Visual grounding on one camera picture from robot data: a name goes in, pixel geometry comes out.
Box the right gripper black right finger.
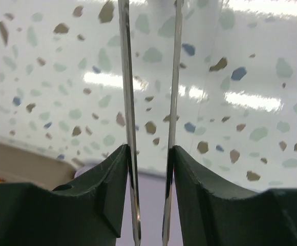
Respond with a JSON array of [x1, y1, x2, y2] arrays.
[[171, 146, 297, 245]]

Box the rose gold tin lid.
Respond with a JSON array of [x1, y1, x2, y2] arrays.
[[0, 143, 75, 190]]

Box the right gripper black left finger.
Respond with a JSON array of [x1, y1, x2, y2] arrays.
[[0, 145, 129, 245]]

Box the lilac plastic tray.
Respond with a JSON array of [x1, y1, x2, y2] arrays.
[[74, 168, 184, 246]]

